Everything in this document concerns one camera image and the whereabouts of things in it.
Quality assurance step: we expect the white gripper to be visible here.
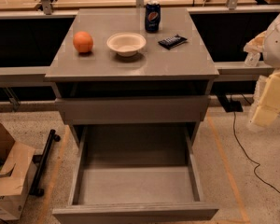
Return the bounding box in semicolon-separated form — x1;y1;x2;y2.
247;70;280;132

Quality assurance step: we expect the grey drawer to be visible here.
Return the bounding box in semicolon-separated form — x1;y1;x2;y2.
53;124;218;224
55;95;209;124

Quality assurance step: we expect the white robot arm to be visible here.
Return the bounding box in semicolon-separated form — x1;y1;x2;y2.
244;13;280;131

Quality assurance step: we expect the grey drawer cabinet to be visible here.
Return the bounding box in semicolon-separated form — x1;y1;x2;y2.
45;7;218;142

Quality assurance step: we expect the grey top drawer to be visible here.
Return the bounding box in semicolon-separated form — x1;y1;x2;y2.
55;95;209;124

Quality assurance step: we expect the clear hand sanitizer bottle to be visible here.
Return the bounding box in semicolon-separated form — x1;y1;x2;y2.
245;52;260;67

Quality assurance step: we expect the black floor socket box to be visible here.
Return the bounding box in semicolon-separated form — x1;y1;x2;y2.
217;94;243;113

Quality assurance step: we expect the dark snack bar packet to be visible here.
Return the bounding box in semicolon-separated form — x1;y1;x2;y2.
159;35;188;50

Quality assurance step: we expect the blue pepsi can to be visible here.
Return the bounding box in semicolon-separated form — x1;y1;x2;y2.
145;0;161;33

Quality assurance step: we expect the white paper bowl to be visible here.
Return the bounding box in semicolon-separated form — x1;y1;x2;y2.
106;33;147;57

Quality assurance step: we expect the orange fruit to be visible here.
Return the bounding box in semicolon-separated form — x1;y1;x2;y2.
73;31;93;53

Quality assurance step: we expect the black metal stand leg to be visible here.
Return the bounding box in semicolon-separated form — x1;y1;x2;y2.
29;129;61;197

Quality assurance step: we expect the brown cardboard box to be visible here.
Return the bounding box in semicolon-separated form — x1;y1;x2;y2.
0;123;36;220

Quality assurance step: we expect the black floor cable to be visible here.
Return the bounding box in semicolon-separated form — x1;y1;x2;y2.
232;110;280;199

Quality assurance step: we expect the grey metal rail frame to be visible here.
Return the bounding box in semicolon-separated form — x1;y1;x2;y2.
0;6;280;87

